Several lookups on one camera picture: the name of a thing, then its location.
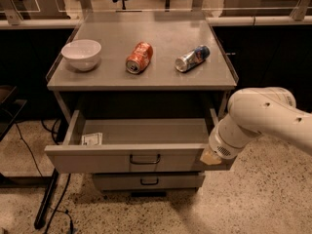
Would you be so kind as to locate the grey bottom drawer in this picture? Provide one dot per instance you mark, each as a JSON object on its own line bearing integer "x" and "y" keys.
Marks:
{"x": 147, "y": 181}

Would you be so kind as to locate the orange soda can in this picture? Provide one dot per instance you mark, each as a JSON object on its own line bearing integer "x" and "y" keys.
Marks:
{"x": 140, "y": 58}

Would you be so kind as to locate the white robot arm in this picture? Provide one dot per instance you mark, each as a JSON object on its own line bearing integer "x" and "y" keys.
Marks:
{"x": 252, "y": 113}

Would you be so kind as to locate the white ceramic bowl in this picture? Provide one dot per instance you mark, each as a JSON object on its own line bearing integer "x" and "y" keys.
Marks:
{"x": 83, "y": 54}

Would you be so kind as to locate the black table leg frame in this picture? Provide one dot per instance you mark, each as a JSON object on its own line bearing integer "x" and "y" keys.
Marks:
{"x": 10, "y": 107}

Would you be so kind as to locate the blue silver soda can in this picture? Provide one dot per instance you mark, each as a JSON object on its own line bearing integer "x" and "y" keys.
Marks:
{"x": 192, "y": 59}

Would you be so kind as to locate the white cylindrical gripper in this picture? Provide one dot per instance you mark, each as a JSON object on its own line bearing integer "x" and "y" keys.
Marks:
{"x": 221, "y": 147}

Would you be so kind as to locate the grey metal drawer cabinet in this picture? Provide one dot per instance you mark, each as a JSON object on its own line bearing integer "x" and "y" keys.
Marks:
{"x": 140, "y": 92}

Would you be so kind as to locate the white packet in drawer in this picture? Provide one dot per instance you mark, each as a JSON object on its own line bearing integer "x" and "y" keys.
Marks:
{"x": 92, "y": 139}

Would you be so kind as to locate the grey top drawer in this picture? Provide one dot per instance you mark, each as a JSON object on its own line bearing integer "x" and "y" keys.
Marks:
{"x": 133, "y": 146}

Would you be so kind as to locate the grey drawer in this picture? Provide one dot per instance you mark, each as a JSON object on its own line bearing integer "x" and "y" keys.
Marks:
{"x": 133, "y": 146}
{"x": 147, "y": 181}

